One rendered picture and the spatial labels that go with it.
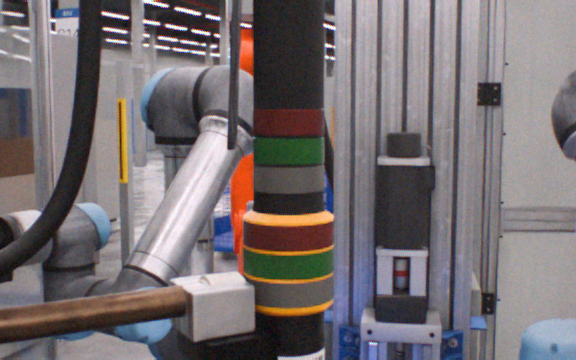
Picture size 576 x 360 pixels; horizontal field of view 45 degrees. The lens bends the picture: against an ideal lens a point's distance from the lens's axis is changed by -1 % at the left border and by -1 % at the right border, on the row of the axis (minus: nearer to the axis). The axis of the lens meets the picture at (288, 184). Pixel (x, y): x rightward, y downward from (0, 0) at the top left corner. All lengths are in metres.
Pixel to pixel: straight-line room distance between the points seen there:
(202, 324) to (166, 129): 0.91
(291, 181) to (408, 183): 0.87
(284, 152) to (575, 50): 1.93
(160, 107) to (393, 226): 0.44
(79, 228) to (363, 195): 0.51
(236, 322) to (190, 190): 0.72
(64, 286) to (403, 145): 0.58
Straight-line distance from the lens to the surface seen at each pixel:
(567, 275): 2.26
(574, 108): 1.10
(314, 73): 0.32
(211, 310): 0.31
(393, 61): 1.26
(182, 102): 1.18
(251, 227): 0.32
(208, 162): 1.05
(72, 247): 1.05
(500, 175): 2.17
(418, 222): 1.19
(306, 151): 0.32
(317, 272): 0.32
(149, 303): 0.31
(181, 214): 1.02
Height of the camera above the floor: 1.62
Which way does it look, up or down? 6 degrees down
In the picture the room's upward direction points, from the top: straight up
